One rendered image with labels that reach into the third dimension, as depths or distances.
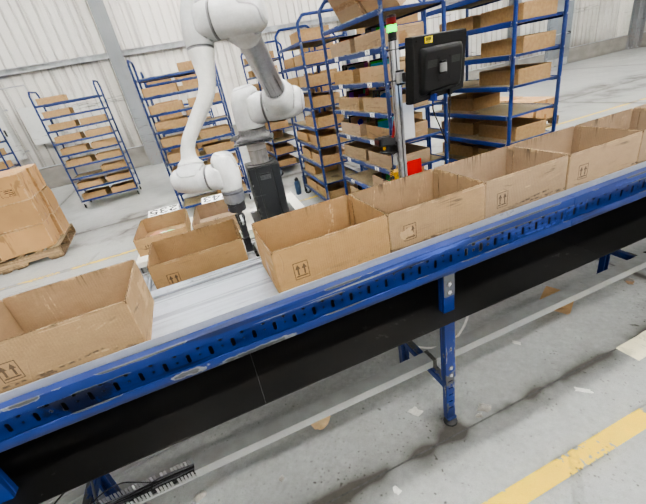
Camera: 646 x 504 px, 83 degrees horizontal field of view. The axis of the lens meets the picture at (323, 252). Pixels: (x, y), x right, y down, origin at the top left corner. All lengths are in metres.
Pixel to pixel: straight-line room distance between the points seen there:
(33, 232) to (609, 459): 5.50
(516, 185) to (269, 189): 1.28
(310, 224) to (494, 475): 1.20
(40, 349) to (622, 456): 1.98
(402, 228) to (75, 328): 0.97
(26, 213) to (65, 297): 4.09
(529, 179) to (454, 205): 0.33
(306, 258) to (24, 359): 0.77
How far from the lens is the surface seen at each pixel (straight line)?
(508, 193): 1.49
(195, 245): 1.87
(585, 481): 1.84
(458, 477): 1.75
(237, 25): 1.57
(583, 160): 1.75
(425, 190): 1.60
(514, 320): 1.98
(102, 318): 1.12
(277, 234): 1.36
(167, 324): 1.25
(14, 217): 5.53
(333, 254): 1.13
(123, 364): 1.12
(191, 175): 1.57
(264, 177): 2.12
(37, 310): 1.47
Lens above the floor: 1.50
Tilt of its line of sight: 27 degrees down
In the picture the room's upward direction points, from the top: 11 degrees counter-clockwise
